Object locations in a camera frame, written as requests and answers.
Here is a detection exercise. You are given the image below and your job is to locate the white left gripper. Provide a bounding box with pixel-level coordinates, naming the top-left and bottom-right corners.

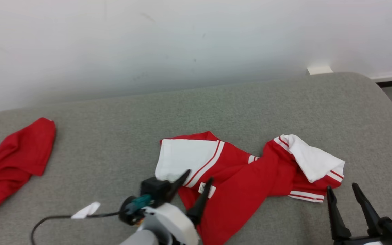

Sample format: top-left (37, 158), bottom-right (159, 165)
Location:
top-left (141, 169), bottom-right (214, 245)

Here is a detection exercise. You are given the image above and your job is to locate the red and white basketball jersey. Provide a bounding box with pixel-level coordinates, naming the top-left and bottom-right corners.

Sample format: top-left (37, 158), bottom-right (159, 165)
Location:
top-left (154, 131), bottom-right (345, 245)

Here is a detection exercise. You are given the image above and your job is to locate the plain red garment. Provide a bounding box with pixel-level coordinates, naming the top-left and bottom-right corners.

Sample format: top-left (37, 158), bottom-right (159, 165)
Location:
top-left (0, 117), bottom-right (57, 218)

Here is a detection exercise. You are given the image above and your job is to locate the grey fabric sofa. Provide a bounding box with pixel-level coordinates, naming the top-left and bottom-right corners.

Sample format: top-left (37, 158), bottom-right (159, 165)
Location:
top-left (0, 72), bottom-right (392, 245)

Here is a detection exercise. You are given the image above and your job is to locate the small white block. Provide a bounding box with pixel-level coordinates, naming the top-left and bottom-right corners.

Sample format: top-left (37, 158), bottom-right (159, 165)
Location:
top-left (307, 65), bottom-right (333, 75)

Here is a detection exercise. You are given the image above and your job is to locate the teal cable connector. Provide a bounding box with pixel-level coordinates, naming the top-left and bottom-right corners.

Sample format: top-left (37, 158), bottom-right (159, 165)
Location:
top-left (125, 194), bottom-right (152, 215)

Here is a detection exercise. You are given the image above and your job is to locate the white cable tag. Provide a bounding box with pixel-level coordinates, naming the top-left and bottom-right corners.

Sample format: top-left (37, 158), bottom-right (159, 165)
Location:
top-left (71, 202), bottom-right (100, 219)

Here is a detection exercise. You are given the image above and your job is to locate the thin black cable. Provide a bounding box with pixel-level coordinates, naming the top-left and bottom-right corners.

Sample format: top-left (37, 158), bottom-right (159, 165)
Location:
top-left (31, 211), bottom-right (128, 245)

